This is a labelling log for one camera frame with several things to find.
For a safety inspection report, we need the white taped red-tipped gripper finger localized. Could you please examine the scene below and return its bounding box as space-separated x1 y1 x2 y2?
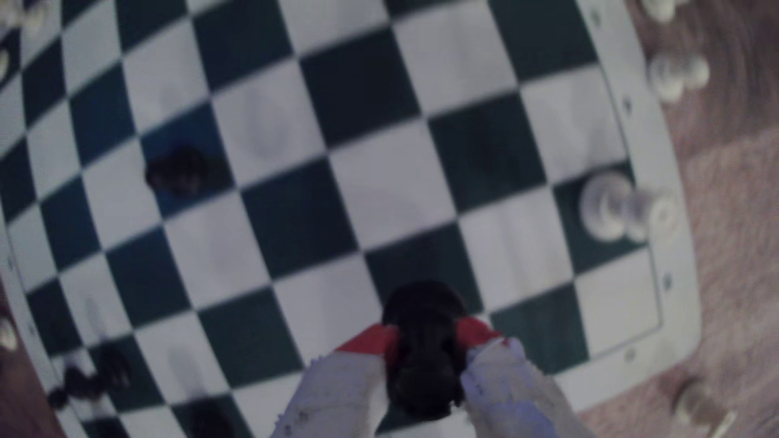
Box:
271 324 400 438
455 317 594 438

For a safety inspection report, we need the black chess rook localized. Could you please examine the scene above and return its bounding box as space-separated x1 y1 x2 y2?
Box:
382 280 469 422

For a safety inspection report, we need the white chess piece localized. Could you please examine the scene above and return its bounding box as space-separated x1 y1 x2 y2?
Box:
672 377 737 436

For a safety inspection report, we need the white chess queen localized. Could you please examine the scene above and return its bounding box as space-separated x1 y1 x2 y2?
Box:
578 172 679 244

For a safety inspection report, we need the green and white chess mat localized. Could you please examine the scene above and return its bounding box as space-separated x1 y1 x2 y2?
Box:
0 0 704 438

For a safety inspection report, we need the black chess pawn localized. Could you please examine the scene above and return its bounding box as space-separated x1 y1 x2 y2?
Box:
145 145 211 198
47 365 104 410

